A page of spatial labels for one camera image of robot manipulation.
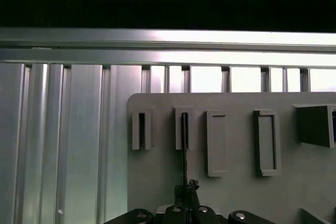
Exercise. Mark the blue RAM stick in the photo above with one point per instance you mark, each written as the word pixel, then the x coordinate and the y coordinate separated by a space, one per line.
pixel 185 142

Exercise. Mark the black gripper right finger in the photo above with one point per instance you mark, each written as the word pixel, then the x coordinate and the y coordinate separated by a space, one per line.
pixel 193 200

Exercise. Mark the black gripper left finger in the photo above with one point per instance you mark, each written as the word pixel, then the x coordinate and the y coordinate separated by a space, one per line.
pixel 181 200

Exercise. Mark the grey parts rack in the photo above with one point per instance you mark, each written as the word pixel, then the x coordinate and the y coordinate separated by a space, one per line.
pixel 236 187

